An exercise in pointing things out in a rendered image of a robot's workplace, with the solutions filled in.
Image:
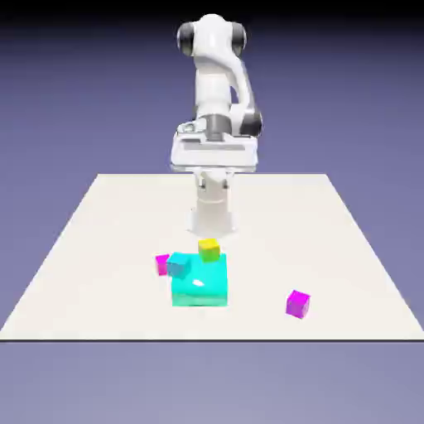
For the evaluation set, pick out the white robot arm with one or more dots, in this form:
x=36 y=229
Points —
x=212 y=89

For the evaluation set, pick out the small pink cube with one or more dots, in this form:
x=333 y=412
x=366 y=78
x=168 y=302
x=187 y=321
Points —
x=162 y=264

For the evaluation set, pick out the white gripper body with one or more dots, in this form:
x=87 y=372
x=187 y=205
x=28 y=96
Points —
x=214 y=157

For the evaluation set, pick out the small purple cube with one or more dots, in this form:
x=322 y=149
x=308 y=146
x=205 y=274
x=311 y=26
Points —
x=297 y=304

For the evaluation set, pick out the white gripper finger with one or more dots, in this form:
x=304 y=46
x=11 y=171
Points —
x=202 y=181
x=226 y=181

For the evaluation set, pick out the small yellow cube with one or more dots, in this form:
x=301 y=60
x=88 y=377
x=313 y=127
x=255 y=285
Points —
x=209 y=250

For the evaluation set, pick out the small blue cube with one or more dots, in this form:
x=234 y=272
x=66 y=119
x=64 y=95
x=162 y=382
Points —
x=179 y=265

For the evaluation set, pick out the large cyan box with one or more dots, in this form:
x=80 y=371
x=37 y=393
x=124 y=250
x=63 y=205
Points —
x=205 y=285

